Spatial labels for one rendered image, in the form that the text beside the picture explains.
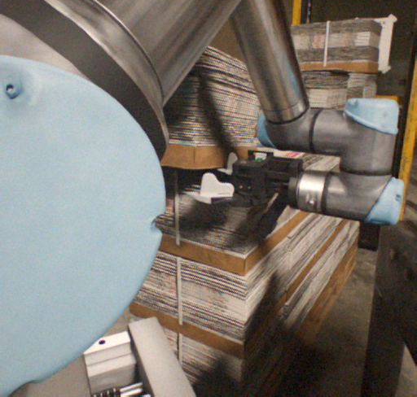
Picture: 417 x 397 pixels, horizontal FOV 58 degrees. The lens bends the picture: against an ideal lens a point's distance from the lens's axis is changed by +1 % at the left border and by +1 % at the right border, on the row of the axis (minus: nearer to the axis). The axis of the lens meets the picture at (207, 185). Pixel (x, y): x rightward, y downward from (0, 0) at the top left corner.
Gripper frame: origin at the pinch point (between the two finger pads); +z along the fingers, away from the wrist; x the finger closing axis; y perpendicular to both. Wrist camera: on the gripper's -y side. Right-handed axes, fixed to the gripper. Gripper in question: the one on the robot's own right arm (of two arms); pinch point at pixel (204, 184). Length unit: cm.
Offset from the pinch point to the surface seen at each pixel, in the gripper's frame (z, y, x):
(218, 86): -0.5, 17.7, -8.8
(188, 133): 0.7, 11.5, 2.1
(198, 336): 6.8, -44.7, 1.6
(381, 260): -33.5, -10.0, -1.0
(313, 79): -3, 6, -67
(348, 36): 0, 11, -130
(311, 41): 17, 10, -130
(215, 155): -1.2, 5.0, -3.6
